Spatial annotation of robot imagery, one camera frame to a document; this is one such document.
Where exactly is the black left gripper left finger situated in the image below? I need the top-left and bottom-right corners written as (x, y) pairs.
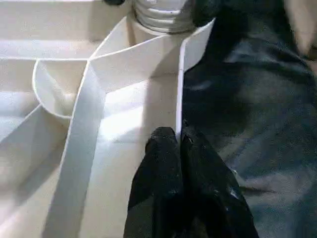
top-left (122, 126), bottom-right (186, 238)

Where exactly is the black mat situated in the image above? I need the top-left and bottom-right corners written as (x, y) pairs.
top-left (178, 0), bottom-right (317, 238)

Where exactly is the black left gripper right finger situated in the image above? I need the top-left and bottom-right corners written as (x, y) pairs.
top-left (180, 120), bottom-right (260, 238)

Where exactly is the white plastic table top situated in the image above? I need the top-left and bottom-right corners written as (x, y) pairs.
top-left (0, 0), bottom-right (216, 238)

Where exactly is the white plastic table leg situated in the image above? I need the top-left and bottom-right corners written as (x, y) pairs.
top-left (128, 0), bottom-right (197, 35)

